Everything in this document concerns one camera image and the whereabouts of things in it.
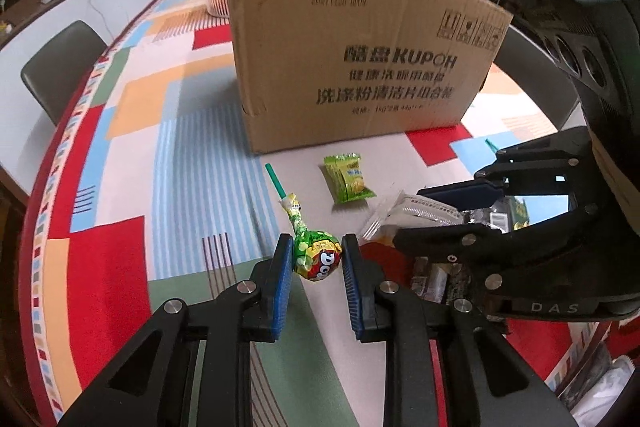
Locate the green yellow lollipop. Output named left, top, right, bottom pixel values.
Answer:
left=265, top=164, right=342, bottom=282

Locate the small green candy packet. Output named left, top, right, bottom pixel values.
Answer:
left=322, top=153, right=376, bottom=205

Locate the dark brown chocolate bar packet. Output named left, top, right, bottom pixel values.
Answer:
left=410, top=257, right=471, bottom=306

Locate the dark chair right near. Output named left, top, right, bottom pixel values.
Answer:
left=495, top=26, right=586, bottom=130

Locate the dark chair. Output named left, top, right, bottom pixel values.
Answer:
left=495, top=26, right=586, bottom=130
left=21, top=20, right=107, bottom=126

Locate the green cracker snack bag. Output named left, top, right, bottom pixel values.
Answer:
left=489, top=196, right=530, bottom=233

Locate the clear wrapped pastry packet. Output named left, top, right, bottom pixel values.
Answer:
left=357, top=191, right=464, bottom=246

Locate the colourful patterned tablecloth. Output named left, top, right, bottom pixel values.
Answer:
left=21, top=0, right=555, bottom=426

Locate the brown cardboard box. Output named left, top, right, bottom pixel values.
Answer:
left=229, top=0, right=512, bottom=154

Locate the dark chair left near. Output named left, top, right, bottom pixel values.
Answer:
left=21, top=20, right=107, bottom=126

